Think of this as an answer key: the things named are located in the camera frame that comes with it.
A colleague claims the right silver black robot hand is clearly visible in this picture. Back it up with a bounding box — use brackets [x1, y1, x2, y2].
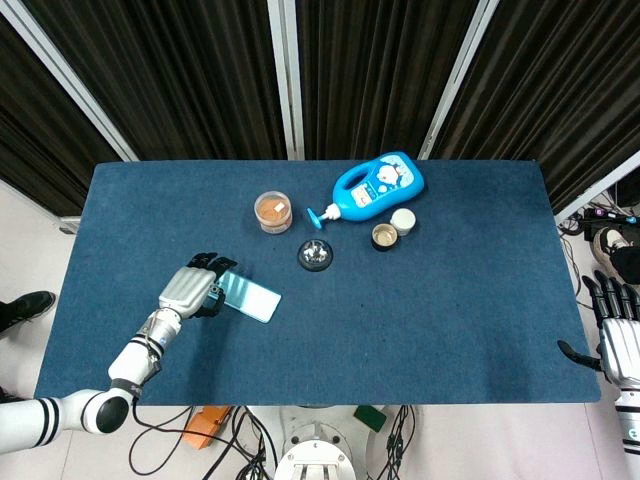
[556, 269, 640, 388]

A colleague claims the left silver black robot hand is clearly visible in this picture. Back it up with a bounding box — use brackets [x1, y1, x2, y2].
[157, 252, 239, 322]

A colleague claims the black smartphone with teal back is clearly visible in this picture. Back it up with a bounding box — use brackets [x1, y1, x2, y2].
[209, 269, 283, 324]

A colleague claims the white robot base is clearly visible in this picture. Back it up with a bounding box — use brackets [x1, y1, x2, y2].
[273, 405, 377, 480]

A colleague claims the black and white sneaker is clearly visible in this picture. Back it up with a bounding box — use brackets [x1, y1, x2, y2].
[591, 226, 640, 282]

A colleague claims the clear jar with orange contents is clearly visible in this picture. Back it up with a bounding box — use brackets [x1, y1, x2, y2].
[253, 189, 294, 234]

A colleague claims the black power strip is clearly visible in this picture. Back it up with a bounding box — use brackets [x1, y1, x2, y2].
[579, 206, 640, 229]

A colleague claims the black round dish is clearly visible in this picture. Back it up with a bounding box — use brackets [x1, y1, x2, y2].
[296, 238, 334, 273]

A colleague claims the orange box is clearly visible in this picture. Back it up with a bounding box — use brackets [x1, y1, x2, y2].
[180, 406, 234, 450]

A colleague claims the black shoe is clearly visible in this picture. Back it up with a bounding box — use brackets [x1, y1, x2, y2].
[0, 290, 57, 342]

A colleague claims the blue table cloth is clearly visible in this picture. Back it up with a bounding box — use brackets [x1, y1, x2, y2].
[33, 159, 602, 408]

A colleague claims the black pleated curtain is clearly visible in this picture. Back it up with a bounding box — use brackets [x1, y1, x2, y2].
[0, 13, 126, 217]
[21, 0, 290, 162]
[295, 0, 482, 161]
[428, 0, 640, 215]

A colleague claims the black cup with tan inside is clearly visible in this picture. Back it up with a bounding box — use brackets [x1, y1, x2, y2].
[370, 222, 400, 253]

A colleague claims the blue pump lotion bottle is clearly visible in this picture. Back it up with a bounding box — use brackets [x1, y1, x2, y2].
[306, 151, 427, 231]

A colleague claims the green block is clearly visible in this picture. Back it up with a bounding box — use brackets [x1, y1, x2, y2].
[353, 405, 389, 432]

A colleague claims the small white lidded jar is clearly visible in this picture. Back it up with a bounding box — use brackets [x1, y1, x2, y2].
[389, 207, 417, 238]

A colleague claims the black cable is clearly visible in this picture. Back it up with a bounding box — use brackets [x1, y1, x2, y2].
[128, 394, 202, 476]
[217, 405, 279, 480]
[375, 404, 422, 480]

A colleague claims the white frame post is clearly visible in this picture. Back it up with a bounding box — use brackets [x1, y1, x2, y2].
[416, 0, 502, 161]
[553, 149, 640, 222]
[266, 0, 307, 162]
[0, 0, 140, 163]

